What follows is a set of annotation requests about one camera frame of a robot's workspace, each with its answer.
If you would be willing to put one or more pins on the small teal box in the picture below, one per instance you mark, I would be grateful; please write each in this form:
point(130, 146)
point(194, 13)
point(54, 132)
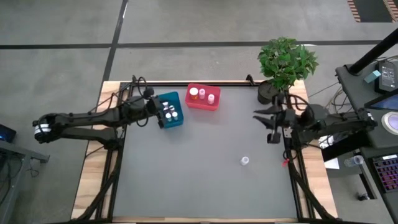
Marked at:
point(372, 76)

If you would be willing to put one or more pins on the black round pole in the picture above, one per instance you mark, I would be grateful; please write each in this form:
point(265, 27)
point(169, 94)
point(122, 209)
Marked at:
point(373, 53)

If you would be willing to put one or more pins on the white round disc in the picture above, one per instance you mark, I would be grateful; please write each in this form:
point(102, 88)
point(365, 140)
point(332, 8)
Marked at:
point(392, 122)

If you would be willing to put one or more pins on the small black floor object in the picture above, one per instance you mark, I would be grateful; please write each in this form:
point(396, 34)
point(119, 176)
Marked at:
point(362, 197)

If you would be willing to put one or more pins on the black table clamp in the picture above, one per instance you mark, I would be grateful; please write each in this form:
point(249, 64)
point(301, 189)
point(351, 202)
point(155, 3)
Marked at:
point(134, 80)
point(250, 79)

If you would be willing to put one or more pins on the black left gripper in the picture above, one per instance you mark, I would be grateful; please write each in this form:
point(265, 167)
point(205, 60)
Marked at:
point(155, 107)

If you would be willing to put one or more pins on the dark grey side desk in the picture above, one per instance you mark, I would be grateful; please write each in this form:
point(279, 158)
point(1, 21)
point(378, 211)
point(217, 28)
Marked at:
point(357, 93)

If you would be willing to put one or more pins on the black striped floor mat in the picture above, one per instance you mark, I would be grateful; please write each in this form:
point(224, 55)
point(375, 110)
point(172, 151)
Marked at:
point(371, 11)
point(392, 5)

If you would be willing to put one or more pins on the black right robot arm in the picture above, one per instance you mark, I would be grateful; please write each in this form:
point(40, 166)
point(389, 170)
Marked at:
point(335, 123)

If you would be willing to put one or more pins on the pink plastic bin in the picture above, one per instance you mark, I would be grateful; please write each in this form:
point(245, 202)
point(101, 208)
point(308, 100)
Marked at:
point(205, 105)

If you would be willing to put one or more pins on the backlit black keyboard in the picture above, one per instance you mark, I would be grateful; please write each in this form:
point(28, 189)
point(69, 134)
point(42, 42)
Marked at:
point(387, 172)

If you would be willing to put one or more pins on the clear plastic water bottle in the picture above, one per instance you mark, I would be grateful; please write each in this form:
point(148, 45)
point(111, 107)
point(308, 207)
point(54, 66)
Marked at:
point(354, 160)

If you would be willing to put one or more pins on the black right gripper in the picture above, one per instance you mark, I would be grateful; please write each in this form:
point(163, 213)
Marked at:
point(286, 121)

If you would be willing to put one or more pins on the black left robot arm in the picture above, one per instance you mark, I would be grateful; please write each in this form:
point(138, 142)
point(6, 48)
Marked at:
point(93, 116)

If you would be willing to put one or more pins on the green potted plant black pot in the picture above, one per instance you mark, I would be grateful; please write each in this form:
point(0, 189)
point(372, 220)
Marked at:
point(286, 62)

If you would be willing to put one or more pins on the dark device blue light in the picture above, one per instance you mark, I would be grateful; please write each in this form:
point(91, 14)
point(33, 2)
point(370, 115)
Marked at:
point(6, 133)

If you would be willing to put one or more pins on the white paper sheet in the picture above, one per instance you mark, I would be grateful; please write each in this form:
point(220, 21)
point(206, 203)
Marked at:
point(326, 140)
point(332, 164)

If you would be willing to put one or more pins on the grey metal table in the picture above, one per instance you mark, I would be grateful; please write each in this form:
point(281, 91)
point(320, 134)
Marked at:
point(12, 150)

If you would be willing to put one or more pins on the orange medicine bottle white cap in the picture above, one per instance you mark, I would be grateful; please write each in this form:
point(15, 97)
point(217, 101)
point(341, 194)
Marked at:
point(193, 91)

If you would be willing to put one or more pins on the small red tag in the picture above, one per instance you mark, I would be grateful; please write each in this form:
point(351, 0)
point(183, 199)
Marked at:
point(284, 162)

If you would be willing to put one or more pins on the teal plastic bin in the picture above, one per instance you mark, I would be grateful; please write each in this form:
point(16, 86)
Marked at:
point(175, 124)

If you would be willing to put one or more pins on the tilted blue screen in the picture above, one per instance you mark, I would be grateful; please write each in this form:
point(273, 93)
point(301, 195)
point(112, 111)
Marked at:
point(385, 103)

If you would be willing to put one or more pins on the black power adapter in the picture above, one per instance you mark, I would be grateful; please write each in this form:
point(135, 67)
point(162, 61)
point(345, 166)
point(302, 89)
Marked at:
point(387, 76)

